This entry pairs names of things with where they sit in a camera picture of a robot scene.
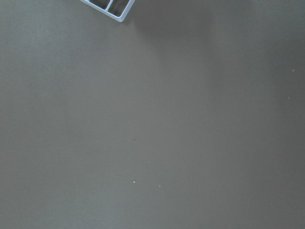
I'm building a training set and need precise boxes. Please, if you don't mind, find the white wire cup rack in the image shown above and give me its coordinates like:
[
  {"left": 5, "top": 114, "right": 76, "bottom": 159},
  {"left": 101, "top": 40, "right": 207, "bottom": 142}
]
[{"left": 81, "top": 0, "right": 135, "bottom": 22}]

